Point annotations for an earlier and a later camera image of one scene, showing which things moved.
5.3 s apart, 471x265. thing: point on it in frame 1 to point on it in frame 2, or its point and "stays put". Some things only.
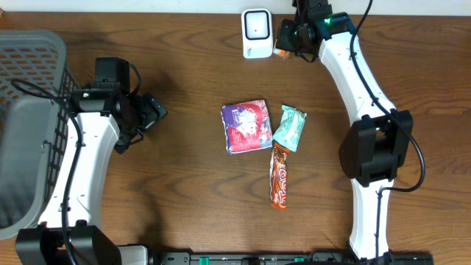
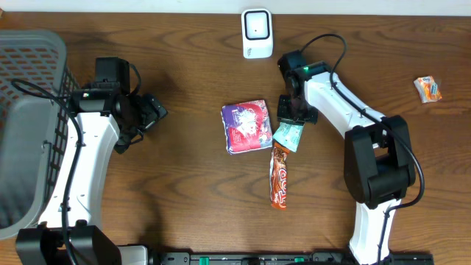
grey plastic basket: (38, 99) stays put
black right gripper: (288, 41) to (296, 115)
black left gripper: (123, 145) stays put
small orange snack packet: (282, 52) to (427, 89)
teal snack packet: (291, 127) stays put
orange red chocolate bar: (278, 181) stays put
